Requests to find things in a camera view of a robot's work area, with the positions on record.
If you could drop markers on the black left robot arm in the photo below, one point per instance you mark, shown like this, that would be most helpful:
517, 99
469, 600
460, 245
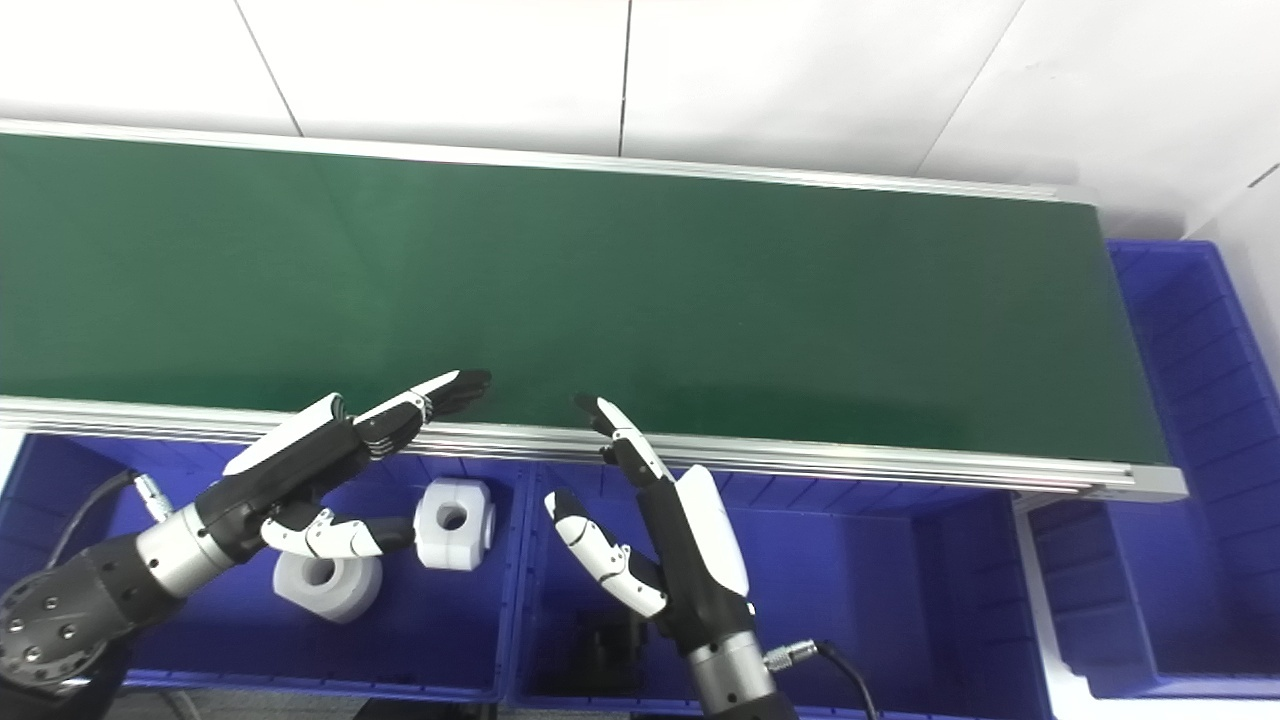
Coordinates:
80, 610

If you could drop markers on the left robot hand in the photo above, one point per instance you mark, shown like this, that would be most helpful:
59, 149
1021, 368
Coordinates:
300, 460

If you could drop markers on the blue plastic bin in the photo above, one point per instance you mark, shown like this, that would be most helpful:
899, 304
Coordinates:
300, 660
1200, 500
850, 600

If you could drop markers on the green conveyor belt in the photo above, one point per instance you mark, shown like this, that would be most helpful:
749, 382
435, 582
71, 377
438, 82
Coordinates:
650, 300
800, 460

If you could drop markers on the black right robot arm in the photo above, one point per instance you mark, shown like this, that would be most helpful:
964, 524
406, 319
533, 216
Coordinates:
730, 680

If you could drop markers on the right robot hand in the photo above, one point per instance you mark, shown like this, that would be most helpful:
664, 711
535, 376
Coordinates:
705, 560

